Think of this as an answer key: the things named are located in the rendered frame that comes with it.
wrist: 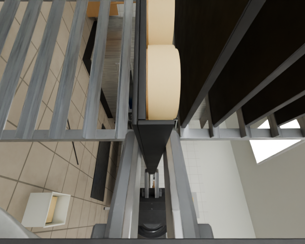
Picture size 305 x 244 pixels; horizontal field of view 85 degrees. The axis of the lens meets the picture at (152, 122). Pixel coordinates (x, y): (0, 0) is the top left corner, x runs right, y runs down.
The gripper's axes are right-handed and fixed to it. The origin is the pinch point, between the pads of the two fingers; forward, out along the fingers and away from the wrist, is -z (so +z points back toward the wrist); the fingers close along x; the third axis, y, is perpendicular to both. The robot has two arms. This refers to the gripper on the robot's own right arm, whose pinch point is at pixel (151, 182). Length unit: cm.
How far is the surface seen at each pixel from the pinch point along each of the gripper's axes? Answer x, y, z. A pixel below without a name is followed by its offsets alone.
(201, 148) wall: 132, -381, 125
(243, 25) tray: 9.0, 18.4, -27.3
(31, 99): -36.8, -15.7, -18.7
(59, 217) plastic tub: -75, -85, 80
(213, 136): 17.0, -8.2, -8.9
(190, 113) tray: 8.8, -1.0, -16.2
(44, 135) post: -30.8, -10.7, -8.7
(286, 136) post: 39.3, -10.3, -8.2
